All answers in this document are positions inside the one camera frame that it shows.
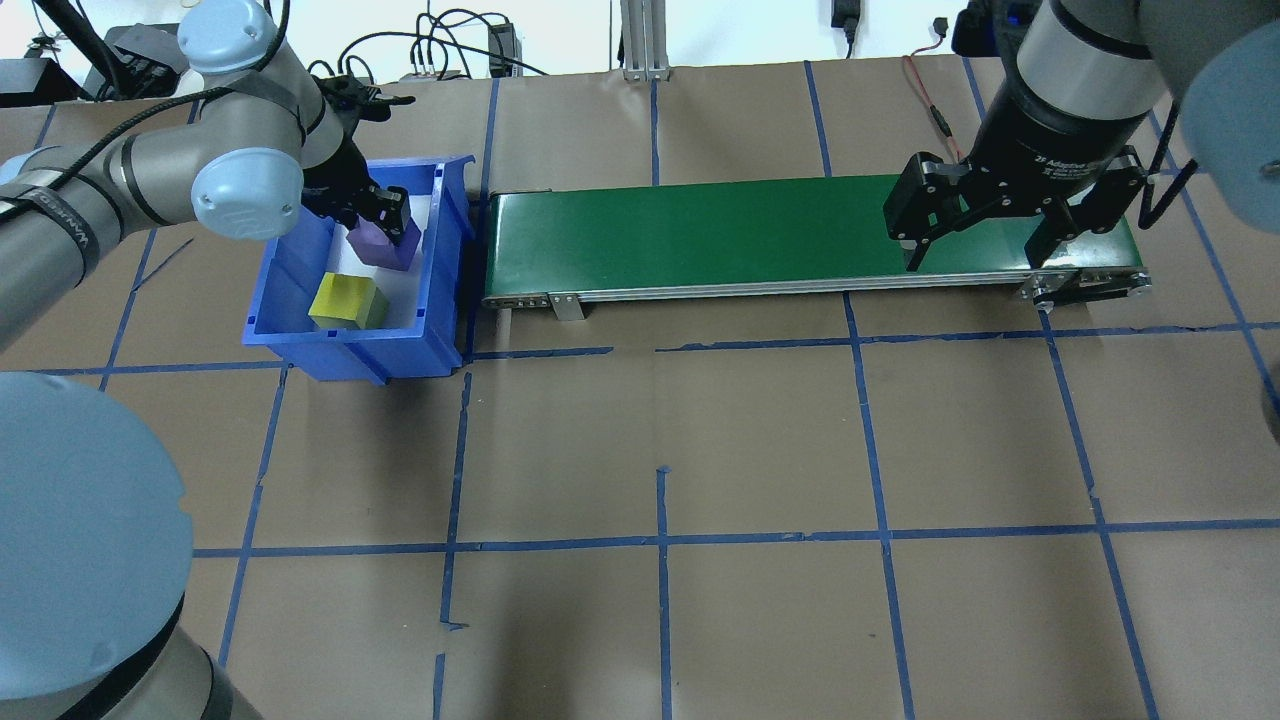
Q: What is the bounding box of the white bin liner sheet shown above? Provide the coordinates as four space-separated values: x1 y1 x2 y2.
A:
330 188 443 331

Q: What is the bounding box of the aluminium profile post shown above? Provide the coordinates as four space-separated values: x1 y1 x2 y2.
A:
620 0 669 81

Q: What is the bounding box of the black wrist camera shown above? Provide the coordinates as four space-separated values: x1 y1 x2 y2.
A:
950 0 1041 56
315 75 416 121

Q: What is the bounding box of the red black conveyor cable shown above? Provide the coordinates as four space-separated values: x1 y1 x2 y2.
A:
903 55 969 166

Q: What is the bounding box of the purple foam block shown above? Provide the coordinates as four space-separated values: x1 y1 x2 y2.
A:
345 215 423 273

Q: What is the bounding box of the yellow foam block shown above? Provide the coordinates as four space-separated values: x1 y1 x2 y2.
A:
308 272 391 331

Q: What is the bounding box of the blue plastic bin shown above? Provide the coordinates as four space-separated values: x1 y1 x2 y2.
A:
242 155 477 386

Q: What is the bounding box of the black box device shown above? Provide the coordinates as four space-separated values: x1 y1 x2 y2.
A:
0 58 63 108

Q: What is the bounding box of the black bracket device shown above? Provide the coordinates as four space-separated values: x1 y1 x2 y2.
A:
103 24 188 98

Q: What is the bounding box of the green conveyor belt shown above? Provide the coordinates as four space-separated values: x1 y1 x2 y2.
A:
480 172 1153 323

